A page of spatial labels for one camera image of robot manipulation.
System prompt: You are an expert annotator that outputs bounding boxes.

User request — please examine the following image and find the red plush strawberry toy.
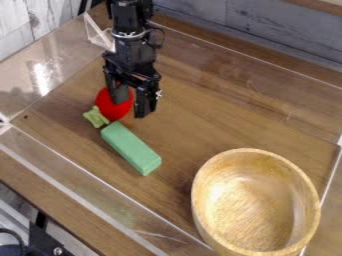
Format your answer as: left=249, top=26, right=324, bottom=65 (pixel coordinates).
left=82, top=88, right=133, bottom=128

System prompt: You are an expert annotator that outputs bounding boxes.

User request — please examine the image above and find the wooden bowl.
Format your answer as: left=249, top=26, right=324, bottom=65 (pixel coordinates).
left=190, top=148, right=320, bottom=256

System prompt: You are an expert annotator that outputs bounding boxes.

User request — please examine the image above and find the black clamp with screw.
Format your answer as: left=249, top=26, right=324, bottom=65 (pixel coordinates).
left=26, top=223, right=74, bottom=256

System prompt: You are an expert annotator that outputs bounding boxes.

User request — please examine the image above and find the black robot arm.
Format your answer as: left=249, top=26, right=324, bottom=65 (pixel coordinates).
left=102, top=0, right=162, bottom=118

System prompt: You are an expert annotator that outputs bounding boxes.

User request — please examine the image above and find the green rectangular block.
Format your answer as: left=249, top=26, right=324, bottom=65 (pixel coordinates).
left=100, top=122, right=161, bottom=176

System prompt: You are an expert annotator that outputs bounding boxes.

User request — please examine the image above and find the black cable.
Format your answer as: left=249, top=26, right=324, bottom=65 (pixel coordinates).
left=0, top=228, right=26, bottom=256

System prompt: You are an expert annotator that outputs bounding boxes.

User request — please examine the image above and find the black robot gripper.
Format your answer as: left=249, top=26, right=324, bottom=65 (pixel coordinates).
left=102, top=28, right=164, bottom=118

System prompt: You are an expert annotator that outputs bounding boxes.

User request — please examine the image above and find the clear acrylic corner bracket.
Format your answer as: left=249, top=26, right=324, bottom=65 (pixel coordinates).
left=82, top=13, right=116, bottom=53

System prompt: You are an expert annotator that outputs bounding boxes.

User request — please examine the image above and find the clear acrylic front barrier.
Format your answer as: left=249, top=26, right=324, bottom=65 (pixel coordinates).
left=0, top=124, right=213, bottom=256

